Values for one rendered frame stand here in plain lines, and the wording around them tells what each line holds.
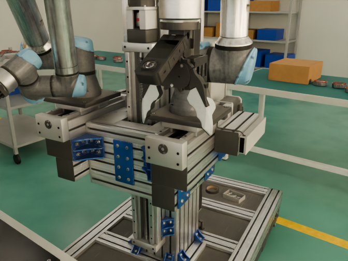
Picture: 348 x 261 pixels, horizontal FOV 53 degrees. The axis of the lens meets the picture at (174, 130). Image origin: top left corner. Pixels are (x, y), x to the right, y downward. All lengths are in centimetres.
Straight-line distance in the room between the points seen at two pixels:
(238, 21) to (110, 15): 747
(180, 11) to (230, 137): 72
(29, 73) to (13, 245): 51
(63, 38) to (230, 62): 52
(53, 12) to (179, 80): 61
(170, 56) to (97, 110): 91
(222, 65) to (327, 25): 596
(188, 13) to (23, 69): 68
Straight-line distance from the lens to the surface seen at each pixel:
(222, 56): 109
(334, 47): 698
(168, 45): 61
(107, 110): 151
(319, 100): 278
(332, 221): 266
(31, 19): 130
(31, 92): 124
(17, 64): 117
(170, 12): 61
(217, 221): 208
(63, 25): 115
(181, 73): 62
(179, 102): 114
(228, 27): 108
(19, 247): 106
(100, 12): 827
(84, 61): 140
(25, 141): 352
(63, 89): 121
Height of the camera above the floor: 138
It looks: 20 degrees down
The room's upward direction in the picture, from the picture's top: straight up
